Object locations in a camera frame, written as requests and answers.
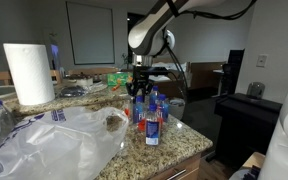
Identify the grey glass jar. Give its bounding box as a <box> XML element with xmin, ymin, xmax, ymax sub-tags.
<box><xmin>246</xmin><ymin>81</ymin><xmax>266</xmax><ymax>100</ymax></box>

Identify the white paper towel roll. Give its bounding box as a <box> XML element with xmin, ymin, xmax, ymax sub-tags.
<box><xmin>2</xmin><ymin>42</ymin><xmax>56</xmax><ymax>106</ymax></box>

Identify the black cabinet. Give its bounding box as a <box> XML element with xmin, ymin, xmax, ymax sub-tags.
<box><xmin>213</xmin><ymin>92</ymin><xmax>283</xmax><ymax>168</ymax></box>

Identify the small white trash bin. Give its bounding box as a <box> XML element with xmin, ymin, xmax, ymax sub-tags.
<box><xmin>168</xmin><ymin>97</ymin><xmax>187</xmax><ymax>120</ymax></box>

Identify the dark wrapped item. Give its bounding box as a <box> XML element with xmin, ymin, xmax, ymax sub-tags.
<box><xmin>57</xmin><ymin>85</ymin><xmax>87</xmax><ymax>98</ymax></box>

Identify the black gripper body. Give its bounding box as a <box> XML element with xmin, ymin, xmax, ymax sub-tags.
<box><xmin>132</xmin><ymin>73</ymin><xmax>154</xmax><ymax>86</ymax></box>

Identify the wooden desk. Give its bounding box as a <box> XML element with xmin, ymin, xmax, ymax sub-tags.
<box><xmin>187</xmin><ymin>61</ymin><xmax>227</xmax><ymax>91</ymax></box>

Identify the clear plastic bag blue print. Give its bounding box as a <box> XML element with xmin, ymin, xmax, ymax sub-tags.
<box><xmin>0</xmin><ymin>105</ymin><xmax>130</xmax><ymax>180</ymax></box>

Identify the green tissue box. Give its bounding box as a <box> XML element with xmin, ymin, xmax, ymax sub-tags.
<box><xmin>106</xmin><ymin>72</ymin><xmax>134</xmax><ymax>88</ymax></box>

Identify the white projector screen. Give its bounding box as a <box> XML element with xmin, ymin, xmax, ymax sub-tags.
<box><xmin>65</xmin><ymin>1</ymin><xmax>116</xmax><ymax>66</ymax></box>

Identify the white food container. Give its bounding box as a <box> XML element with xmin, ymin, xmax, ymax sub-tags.
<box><xmin>63</xmin><ymin>73</ymin><xmax>94</xmax><ymax>88</ymax></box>

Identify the black office chair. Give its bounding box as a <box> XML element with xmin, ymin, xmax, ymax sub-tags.
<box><xmin>217</xmin><ymin>49</ymin><xmax>246</xmax><ymax>98</ymax></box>

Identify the metal drawer handle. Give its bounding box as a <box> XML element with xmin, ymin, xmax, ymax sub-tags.
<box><xmin>166</xmin><ymin>168</ymin><xmax>187</xmax><ymax>180</ymax></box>

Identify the wooden counter cabinet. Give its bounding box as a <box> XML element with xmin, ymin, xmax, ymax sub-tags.
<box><xmin>148</xmin><ymin>153</ymin><xmax>202</xmax><ymax>180</ymax></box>

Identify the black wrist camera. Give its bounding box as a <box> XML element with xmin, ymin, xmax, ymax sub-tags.
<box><xmin>132</xmin><ymin>65</ymin><xmax>172</xmax><ymax>76</ymax></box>

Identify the white light switch plate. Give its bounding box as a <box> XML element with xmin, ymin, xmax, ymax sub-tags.
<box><xmin>256</xmin><ymin>53</ymin><xmax>269</xmax><ymax>68</ymax></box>

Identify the small green plant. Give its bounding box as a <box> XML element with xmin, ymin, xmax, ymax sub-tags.
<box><xmin>121</xmin><ymin>52</ymin><xmax>132</xmax><ymax>71</ymax></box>

